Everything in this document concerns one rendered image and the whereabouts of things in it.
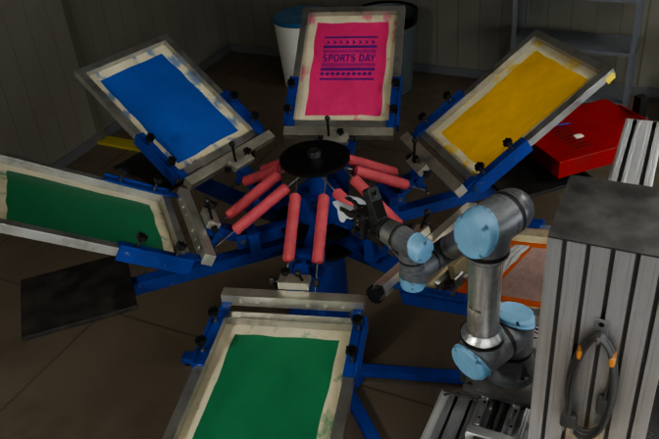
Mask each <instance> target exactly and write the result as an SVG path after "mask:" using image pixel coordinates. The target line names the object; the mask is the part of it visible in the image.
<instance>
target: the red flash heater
mask: <svg viewBox="0 0 659 439"><path fill-rule="evenodd" d="M626 118H630V119H638V120H647V121H648V119H646V118H644V117H642V116H641V115H639V114H637V113H635V112H634V111H632V110H630V109H628V108H627V107H625V106H623V105H621V104H619V106H618V105H616V104H614V103H613V102H611V101H609V100H607V99H602V100H598V101H594V102H590V103H586V104H582V105H579V106H578V107H577V108H576V109H575V110H573V111H572V112H571V113H570V114H569V115H568V116H566V117H565V118H564V119H563V120H562V121H560V122H559V123H558V124H560V123H567V122H570V124H563V125H556V126H554V127H553V128H552V129H551V130H550V131H549V132H547V133H546V134H545V135H544V136H543V137H542V138H540V139H539V140H538V141H537V142H536V143H535V144H534V145H533V146H532V151H531V152H530V153H529V154H528V156H530V157H531V158H532V159H533V160H535V161H536V162H537V163H539V164H540V165H541V166H543V167H544V168H545V169H546V170H548V171H549V172H551V173H552V174H553V175H554V176H556V177H557V178H561V177H565V176H568V175H571V174H576V173H579V172H583V171H589V170H593V169H596V168H600V167H603V166H607V165H611V164H613V161H614V158H615V154H616V151H617V147H618V144H619V141H620V137H621V134H622V130H623V127H624V124H625V120H626ZM579 133H581V134H582V135H583V137H581V138H575V137H574V136H573V135H575V134H579Z"/></svg>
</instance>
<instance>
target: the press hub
mask: <svg viewBox="0 0 659 439"><path fill-rule="evenodd" d="M349 161H350V153H349V150H348V149H347V148H346V147H345V146H343V145H342V144H340V143H337V142H334V141H330V140H309V141H304V142H300V143H297V144H294V145H292V146H290V147H289V148H287V149H286V150H285V151H283V153H282V154H281V155H280V157H279V164H280V167H281V168H282V169H283V170H284V171H285V172H287V173H289V174H291V175H294V176H298V177H305V178H307V180H306V181H304V182H302V183H301V184H300V185H299V186H298V187H297V193H298V194H300V195H301V203H300V212H299V218H300V219H301V220H302V221H303V222H301V223H298V229H297V239H296V240H297V241H301V242H303V243H300V244H296V248H302V247H303V244H304V241H305V238H306V235H307V232H308V229H309V226H310V224H311V225H315V223H316V213H317V204H318V196H319V195H320V194H324V184H325V181H324V180H323V179H322V177H324V178H325V176H328V175H331V174H334V173H336V172H338V171H341V170H342V169H344V168H345V167H346V166H347V165H348V163H349ZM327 182H328V183H329V184H330V185H331V186H332V187H333V188H334V189H336V188H340V187H339V185H338V183H336V182H335V181H333V180H331V179H327ZM332 192H333V190H332V189H331V188H330V186H329V185H328V184H327V183H326V193H325V194H328V195H329V214H328V225H327V235H326V246H325V251H326V262H327V274H326V278H318V279H319V280H320V287H316V292H323V293H341V294H348V283H347V271H346V259H345V257H348V256H349V255H351V251H350V250H348V249H346V248H343V247H341V246H339V245H336V244H334V243H333V241H334V240H338V239H341V238H343V237H345V236H347V235H349V234H350V231H349V230H348V229H345V228H343V227H340V226H338V225H335V224H333V222H334V221H336V220H338V213H337V208H336V207H335V206H334V205H333V203H332V201H336V200H335V199H334V198H333V197H332ZM287 212H288V206H287V205H285V204H284V205H283V206H282V207H281V209H280V210H279V213H278V218H277V220H284V219H287ZM310 316H315V317H349V318H350V312H336V311H318V310H310Z"/></svg>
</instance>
